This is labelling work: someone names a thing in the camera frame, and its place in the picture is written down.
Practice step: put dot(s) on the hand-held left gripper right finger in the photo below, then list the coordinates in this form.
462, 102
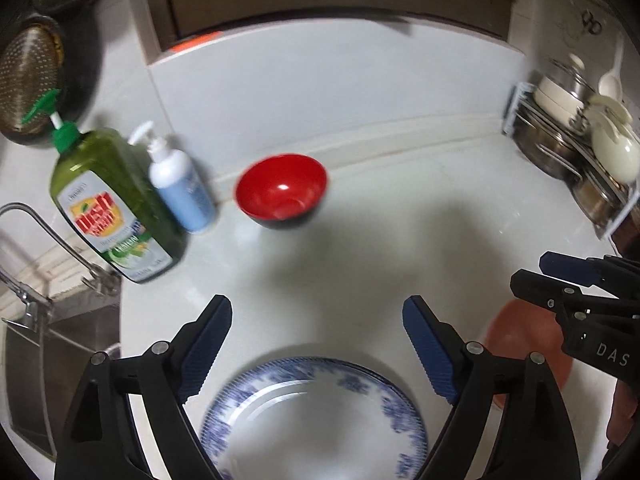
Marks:
430, 350

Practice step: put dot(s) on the brown window frame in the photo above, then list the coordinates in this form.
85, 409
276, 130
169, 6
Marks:
300, 0

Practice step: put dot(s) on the red bowl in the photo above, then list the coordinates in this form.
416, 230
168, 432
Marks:
280, 185

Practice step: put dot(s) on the steel sink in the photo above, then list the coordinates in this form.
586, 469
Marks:
65, 370

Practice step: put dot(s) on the hanging scissors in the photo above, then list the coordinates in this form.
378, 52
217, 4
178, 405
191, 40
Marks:
592, 22

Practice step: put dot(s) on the orange sticker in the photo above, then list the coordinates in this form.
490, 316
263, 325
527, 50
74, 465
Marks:
195, 42

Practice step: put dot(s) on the white dish rack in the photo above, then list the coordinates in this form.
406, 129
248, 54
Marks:
510, 110

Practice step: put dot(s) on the green dish soap bottle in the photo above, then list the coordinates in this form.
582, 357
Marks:
110, 195

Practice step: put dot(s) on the cream spoon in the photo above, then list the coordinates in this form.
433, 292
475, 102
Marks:
610, 107

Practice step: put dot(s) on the person's right hand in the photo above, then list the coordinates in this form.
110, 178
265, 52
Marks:
619, 420

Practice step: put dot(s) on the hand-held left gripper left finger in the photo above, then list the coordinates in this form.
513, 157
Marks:
200, 360

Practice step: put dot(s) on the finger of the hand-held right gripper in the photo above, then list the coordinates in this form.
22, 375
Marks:
537, 287
570, 267

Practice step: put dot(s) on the steel pot with lid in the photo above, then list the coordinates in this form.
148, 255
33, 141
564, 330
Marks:
570, 77

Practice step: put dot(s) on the white rice spoon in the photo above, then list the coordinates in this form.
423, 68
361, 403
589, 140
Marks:
611, 85

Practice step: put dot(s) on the steel faucet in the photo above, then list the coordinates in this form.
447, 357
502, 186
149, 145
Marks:
65, 247

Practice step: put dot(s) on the metal colander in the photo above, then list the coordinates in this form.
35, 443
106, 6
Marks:
30, 70

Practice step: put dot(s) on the white and blue pump bottle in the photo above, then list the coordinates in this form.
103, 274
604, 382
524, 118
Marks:
180, 185

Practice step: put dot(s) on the blue patterned white plate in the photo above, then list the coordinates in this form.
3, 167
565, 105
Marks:
310, 425

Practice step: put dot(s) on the cream pot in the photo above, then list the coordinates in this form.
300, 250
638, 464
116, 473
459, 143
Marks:
550, 97

